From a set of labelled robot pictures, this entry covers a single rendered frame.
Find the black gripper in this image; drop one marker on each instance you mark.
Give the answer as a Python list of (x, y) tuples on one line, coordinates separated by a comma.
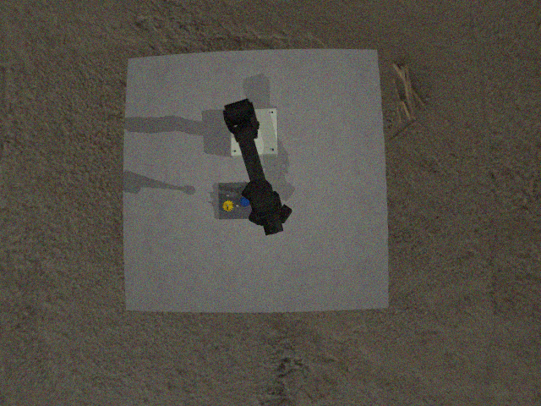
[(285, 210)]

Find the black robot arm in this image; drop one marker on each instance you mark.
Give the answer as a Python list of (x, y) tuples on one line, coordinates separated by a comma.
[(262, 199)]

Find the yellow gear with black stripe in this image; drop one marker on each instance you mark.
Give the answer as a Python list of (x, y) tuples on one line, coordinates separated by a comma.
[(230, 205)]

